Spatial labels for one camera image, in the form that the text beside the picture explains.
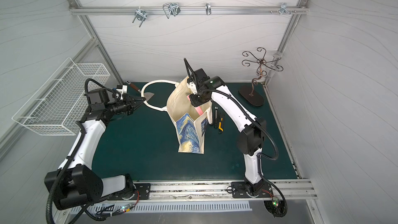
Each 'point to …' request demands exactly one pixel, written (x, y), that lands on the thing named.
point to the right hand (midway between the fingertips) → (194, 101)
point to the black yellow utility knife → (221, 124)
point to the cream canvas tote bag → (191, 126)
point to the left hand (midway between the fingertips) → (145, 99)
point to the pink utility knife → (197, 109)
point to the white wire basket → (57, 106)
